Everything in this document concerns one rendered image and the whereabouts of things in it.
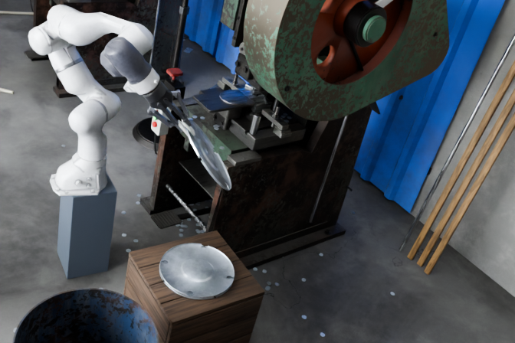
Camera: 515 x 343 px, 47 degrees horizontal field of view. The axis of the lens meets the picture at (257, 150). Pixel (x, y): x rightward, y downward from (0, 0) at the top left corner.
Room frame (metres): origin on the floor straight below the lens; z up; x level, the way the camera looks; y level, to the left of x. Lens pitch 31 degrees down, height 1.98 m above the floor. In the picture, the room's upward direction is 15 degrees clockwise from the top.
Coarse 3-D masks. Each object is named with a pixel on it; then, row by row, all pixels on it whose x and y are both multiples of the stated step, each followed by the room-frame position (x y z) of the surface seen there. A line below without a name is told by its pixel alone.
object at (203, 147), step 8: (192, 128) 1.82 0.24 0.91; (200, 128) 1.90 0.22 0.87; (192, 136) 1.74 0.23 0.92; (200, 136) 1.84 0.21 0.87; (192, 144) 1.67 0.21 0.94; (200, 144) 1.75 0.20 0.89; (208, 144) 1.88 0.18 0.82; (200, 152) 1.70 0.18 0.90; (208, 152) 1.78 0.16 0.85; (208, 160) 1.71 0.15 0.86; (216, 160) 1.83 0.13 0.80; (208, 168) 1.66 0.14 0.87; (216, 168) 1.73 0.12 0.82; (224, 168) 1.85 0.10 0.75; (216, 176) 1.68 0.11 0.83; (224, 176) 1.78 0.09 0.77; (224, 184) 1.71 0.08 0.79
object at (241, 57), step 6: (240, 48) 2.45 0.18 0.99; (240, 54) 2.41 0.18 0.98; (240, 60) 2.41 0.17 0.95; (246, 60) 2.38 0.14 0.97; (240, 66) 2.40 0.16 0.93; (246, 66) 2.37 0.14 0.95; (240, 72) 2.39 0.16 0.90; (246, 72) 2.36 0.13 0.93; (246, 78) 2.36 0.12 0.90; (252, 78) 2.37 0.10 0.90
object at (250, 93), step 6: (240, 90) 2.47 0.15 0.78; (246, 90) 2.49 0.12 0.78; (252, 90) 2.51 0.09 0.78; (252, 96) 2.44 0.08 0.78; (258, 96) 2.46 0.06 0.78; (264, 96) 2.48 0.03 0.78; (258, 102) 2.41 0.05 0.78; (264, 102) 2.42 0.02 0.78; (270, 102) 2.44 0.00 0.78; (252, 108) 2.40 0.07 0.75; (258, 108) 2.39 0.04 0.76; (264, 108) 2.42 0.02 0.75; (270, 108) 2.44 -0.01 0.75
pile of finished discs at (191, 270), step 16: (176, 256) 1.76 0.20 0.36; (192, 256) 1.78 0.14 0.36; (208, 256) 1.80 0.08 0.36; (224, 256) 1.83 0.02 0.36; (160, 272) 1.65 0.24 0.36; (176, 272) 1.68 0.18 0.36; (192, 272) 1.69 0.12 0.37; (208, 272) 1.71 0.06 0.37; (224, 272) 1.74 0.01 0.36; (176, 288) 1.60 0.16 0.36; (192, 288) 1.62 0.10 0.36; (208, 288) 1.64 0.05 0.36; (224, 288) 1.66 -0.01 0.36
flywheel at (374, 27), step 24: (336, 0) 2.12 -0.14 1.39; (360, 0) 2.15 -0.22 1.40; (384, 0) 2.22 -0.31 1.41; (408, 0) 2.38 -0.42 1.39; (336, 24) 2.12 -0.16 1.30; (360, 24) 2.06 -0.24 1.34; (384, 24) 2.11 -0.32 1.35; (312, 48) 2.08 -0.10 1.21; (336, 48) 2.17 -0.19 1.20; (360, 48) 2.27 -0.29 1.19; (384, 48) 2.36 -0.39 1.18; (336, 72) 2.21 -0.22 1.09; (360, 72) 2.29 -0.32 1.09
